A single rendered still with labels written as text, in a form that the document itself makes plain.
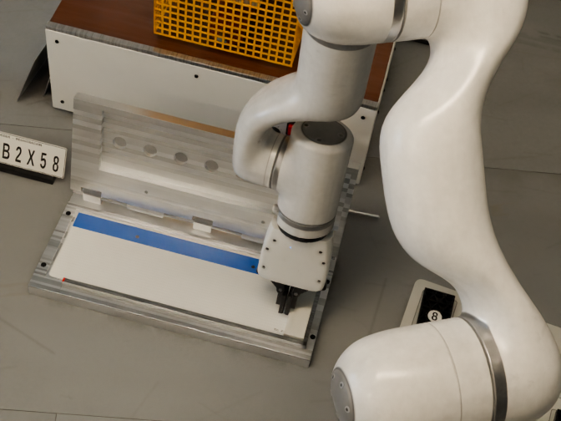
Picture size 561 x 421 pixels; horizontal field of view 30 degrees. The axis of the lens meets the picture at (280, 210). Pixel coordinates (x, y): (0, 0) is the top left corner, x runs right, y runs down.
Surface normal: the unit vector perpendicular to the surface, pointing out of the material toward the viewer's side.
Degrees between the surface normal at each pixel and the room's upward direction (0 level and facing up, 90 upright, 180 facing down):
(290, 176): 74
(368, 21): 80
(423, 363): 8
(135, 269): 0
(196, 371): 0
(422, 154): 49
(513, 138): 0
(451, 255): 68
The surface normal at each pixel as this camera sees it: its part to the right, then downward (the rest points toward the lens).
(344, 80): 0.22, 0.77
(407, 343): 0.02, -0.79
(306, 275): -0.20, 0.59
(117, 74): -0.24, 0.75
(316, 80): -0.50, 0.63
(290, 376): 0.10, -0.62
